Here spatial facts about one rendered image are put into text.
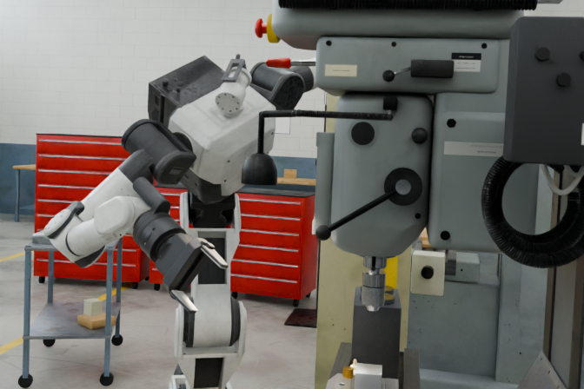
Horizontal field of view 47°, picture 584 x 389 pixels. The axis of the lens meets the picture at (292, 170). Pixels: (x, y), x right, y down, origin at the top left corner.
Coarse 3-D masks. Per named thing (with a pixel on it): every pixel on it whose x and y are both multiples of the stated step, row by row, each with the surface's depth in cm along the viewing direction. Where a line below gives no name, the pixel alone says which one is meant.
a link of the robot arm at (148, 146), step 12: (132, 132) 163; (144, 132) 163; (156, 132) 164; (132, 144) 163; (144, 144) 161; (156, 144) 161; (168, 144) 162; (132, 156) 161; (144, 156) 160; (156, 156) 160; (120, 168) 160; (132, 168) 159; (144, 168) 160; (132, 180) 159
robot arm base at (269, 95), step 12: (252, 72) 192; (288, 72) 185; (252, 84) 190; (276, 84) 184; (288, 84) 184; (300, 84) 187; (276, 96) 183; (288, 96) 186; (300, 96) 189; (276, 108) 186; (288, 108) 188
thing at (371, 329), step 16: (384, 304) 170; (400, 304) 172; (368, 320) 169; (384, 320) 168; (400, 320) 168; (352, 336) 170; (368, 336) 169; (384, 336) 168; (400, 336) 168; (352, 352) 170; (368, 352) 169; (384, 352) 169; (384, 368) 169
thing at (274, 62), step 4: (268, 60) 148; (272, 60) 148; (276, 60) 148; (280, 60) 148; (284, 60) 148; (288, 60) 147; (268, 64) 148; (272, 64) 148; (276, 64) 148; (280, 64) 148; (284, 64) 148; (288, 64) 147; (292, 64) 148; (296, 64) 148; (300, 64) 148; (304, 64) 147; (308, 64) 147; (312, 64) 147; (284, 68) 149; (288, 68) 148
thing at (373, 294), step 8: (368, 280) 135; (376, 280) 135; (384, 280) 136; (368, 288) 135; (376, 288) 135; (384, 288) 136; (368, 296) 135; (376, 296) 135; (384, 296) 137; (368, 304) 135; (376, 304) 135
